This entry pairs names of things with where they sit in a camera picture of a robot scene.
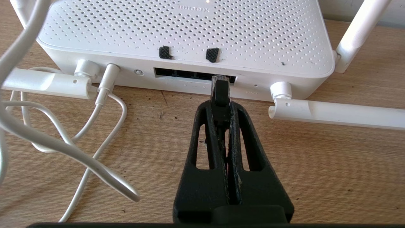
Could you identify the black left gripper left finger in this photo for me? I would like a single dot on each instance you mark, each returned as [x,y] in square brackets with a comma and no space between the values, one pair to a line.
[196,193]

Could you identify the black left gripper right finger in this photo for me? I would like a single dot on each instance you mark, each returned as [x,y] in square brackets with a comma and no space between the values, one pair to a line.
[262,190]

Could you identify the white router with antennas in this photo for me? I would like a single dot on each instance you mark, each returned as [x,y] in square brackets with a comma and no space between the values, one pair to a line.
[190,25]

